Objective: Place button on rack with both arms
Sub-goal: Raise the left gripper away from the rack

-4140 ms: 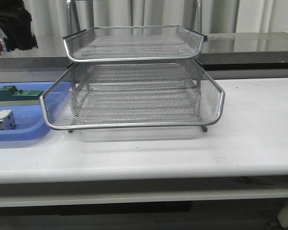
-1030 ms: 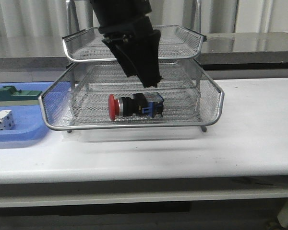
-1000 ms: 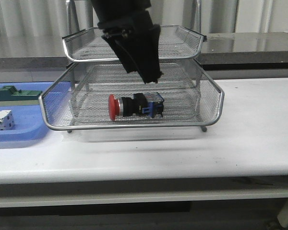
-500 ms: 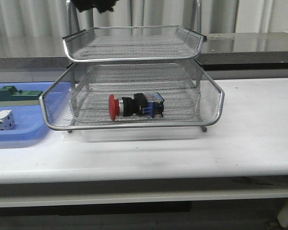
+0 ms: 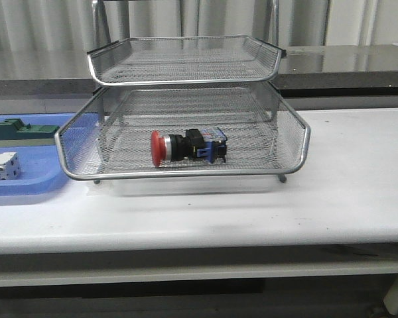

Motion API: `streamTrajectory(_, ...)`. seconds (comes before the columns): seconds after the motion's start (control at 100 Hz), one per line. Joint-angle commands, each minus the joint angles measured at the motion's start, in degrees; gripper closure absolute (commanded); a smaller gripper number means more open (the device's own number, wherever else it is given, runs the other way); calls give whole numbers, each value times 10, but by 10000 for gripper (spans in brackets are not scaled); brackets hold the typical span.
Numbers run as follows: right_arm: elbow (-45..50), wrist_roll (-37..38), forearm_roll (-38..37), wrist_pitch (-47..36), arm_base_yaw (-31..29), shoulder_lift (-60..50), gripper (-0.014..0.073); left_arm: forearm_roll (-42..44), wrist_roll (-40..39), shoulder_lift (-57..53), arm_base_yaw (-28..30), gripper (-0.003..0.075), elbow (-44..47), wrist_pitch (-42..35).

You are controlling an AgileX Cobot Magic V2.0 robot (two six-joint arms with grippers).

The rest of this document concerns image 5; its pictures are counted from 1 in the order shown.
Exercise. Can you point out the red emergency stop button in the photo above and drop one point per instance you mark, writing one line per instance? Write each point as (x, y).
(196, 144)

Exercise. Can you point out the green electrical component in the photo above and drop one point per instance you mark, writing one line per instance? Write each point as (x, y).
(14, 132)

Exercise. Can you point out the mesh tray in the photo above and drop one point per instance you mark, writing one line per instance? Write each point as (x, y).
(129, 150)
(182, 60)
(254, 105)

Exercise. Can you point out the blue plastic tray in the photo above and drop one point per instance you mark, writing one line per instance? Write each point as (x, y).
(41, 177)

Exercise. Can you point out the white circuit breaker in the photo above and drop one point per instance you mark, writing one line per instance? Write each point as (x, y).
(10, 168)

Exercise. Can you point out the grey stone counter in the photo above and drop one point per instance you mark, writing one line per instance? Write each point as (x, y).
(310, 78)

